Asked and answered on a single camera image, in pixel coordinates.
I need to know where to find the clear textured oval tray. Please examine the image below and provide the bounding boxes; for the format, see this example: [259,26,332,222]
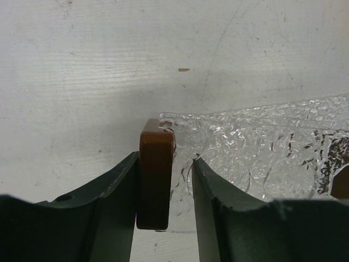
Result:
[159,93,349,234]

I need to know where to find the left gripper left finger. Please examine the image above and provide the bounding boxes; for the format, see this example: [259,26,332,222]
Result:
[1,152,139,261]

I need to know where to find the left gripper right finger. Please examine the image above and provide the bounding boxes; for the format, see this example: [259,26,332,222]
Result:
[192,159,348,261]

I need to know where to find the brown wooden tray foot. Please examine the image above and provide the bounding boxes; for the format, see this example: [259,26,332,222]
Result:
[330,164,349,200]
[136,118,176,230]

